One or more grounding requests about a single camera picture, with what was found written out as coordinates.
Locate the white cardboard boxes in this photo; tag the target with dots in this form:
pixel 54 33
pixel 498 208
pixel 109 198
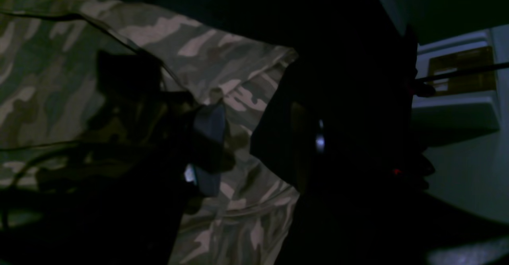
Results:
pixel 464 107

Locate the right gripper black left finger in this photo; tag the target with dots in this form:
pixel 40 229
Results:
pixel 130 221

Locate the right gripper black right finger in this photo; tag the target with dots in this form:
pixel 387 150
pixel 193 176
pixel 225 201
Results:
pixel 352 210

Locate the camouflage t-shirt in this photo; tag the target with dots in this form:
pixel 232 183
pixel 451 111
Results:
pixel 89 88

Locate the black table cloth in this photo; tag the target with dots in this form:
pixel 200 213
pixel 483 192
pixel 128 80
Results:
pixel 350 47

